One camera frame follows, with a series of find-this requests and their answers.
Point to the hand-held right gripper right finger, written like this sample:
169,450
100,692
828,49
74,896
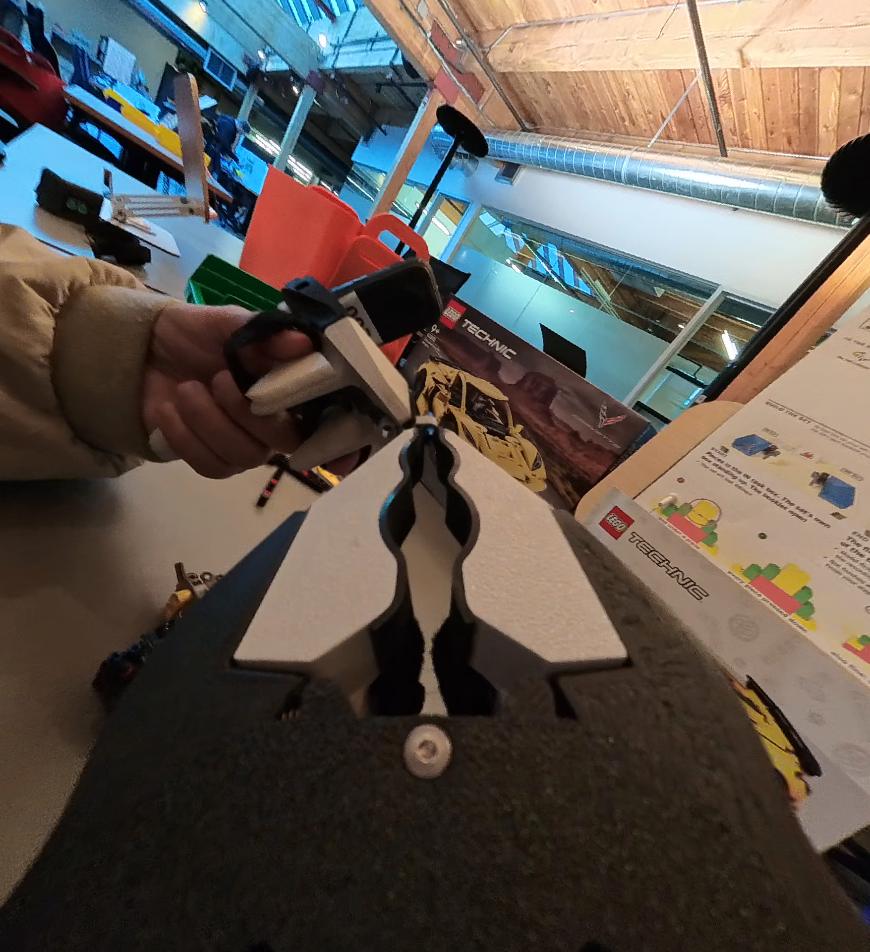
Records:
539,587

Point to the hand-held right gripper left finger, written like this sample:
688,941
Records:
330,580

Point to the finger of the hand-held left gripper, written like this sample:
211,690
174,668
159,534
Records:
345,439
364,364

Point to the grey toy brick connector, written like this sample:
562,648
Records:
423,430

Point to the toy brick chassis assembly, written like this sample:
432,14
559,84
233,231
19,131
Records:
182,591

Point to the person's left forearm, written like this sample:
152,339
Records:
33,357

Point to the grey desk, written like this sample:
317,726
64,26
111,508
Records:
48,595

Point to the person's left hand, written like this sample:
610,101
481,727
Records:
197,401

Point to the black toy beam red pins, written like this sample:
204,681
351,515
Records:
308,476

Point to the orange plastic carry case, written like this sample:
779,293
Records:
293,230

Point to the green plastic bin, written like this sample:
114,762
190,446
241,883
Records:
226,286

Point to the black stand with disc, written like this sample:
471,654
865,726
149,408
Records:
461,130
866,171

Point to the toy car box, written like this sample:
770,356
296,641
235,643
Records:
554,401

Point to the grey instruction booklet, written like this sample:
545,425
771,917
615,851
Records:
777,669

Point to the wooden stand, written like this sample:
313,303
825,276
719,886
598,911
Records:
191,149

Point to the printed instruction sheet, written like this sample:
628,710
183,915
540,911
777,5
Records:
799,461

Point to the yellow plastic bins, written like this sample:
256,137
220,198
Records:
145,123

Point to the black device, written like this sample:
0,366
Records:
70,195

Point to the white table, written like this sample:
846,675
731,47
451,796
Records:
3,186

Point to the red chair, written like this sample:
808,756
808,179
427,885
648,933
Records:
11,74

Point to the silver air duct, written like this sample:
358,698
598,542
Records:
628,167

